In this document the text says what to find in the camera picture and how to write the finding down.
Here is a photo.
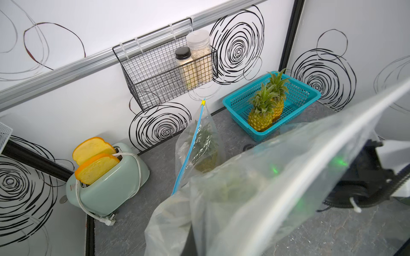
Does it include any yellow toast slice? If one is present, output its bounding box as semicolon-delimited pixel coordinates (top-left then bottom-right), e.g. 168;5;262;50
74;153;120;185
72;137;116;166

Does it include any white-lid spice jar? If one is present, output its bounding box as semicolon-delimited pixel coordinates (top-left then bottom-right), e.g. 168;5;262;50
186;30;213;84

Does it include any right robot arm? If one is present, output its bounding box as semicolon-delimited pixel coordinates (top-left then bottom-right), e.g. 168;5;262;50
322;139;410;213

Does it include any mint green toaster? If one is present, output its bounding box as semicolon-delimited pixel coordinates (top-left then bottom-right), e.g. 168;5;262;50
79;143;150;216

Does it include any black wire wall basket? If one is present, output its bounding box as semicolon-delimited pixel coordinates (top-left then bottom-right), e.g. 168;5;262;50
112;18;218;111

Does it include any teal plastic basket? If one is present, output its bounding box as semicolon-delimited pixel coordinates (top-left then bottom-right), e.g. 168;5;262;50
223;74;321;142

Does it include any dark-lid spice jar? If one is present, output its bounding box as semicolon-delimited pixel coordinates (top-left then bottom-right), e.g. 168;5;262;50
175;47;199;91

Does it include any front yellow toast slice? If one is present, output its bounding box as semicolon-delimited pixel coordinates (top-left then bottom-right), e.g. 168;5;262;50
74;153;120;185

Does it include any rear yellow toast slice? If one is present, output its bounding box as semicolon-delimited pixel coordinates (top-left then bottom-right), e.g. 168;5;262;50
72;137;116;166

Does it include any yellow pineapple green crown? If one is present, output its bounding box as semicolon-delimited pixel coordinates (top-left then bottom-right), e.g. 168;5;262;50
267;68;289;122

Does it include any rear blue-zip clear bag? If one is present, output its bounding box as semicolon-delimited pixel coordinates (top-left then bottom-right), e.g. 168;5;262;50
172;100;226;194

